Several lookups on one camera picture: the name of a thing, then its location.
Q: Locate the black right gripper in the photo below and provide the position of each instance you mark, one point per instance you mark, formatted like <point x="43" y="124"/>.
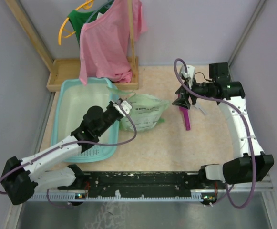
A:
<point x="184" y="93"/>

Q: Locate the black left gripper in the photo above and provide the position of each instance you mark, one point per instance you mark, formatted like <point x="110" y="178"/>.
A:
<point x="110" y="105"/>

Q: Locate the magenta litter scoop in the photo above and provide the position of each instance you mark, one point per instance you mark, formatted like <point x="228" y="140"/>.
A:
<point x="186" y="118"/>

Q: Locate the grey plastic bag clip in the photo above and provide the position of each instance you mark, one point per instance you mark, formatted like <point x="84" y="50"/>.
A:
<point x="200" y="108"/>

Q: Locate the green cat litter bag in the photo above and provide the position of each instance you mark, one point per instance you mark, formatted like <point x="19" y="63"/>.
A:
<point x="146" y="109"/>

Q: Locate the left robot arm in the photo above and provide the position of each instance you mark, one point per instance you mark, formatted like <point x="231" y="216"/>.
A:
<point x="22" y="177"/>

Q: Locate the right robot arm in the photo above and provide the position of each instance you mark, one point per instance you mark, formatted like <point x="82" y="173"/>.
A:
<point x="250" y="163"/>

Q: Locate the teal plastic litter box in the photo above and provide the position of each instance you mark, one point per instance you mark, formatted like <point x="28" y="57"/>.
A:
<point x="74" y="101"/>

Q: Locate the pink t-shirt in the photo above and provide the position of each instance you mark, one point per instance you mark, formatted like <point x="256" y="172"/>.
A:
<point x="103" y="46"/>

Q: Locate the wooden clothes rack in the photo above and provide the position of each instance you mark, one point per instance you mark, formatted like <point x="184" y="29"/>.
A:
<point x="64" y="69"/>

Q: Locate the green shirt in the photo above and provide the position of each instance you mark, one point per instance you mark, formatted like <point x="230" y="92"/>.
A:
<point x="77" y="20"/>

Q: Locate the blue grey clothes hanger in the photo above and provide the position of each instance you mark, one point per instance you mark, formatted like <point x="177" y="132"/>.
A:
<point x="102" y="10"/>

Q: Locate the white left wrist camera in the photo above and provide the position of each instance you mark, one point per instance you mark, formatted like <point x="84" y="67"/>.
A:
<point x="124" y="108"/>

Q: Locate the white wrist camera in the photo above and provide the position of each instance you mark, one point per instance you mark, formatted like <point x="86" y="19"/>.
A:
<point x="187" y="73"/>
<point x="124" y="108"/>

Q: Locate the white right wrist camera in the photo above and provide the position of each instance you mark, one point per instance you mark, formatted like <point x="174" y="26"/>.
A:
<point x="187" y="73"/>

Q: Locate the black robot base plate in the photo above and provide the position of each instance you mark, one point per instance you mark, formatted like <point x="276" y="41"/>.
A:
<point x="140" y="184"/>

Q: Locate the grey slotted cable duct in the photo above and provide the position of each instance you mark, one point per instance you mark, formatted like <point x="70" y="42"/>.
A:
<point x="81" y="197"/>

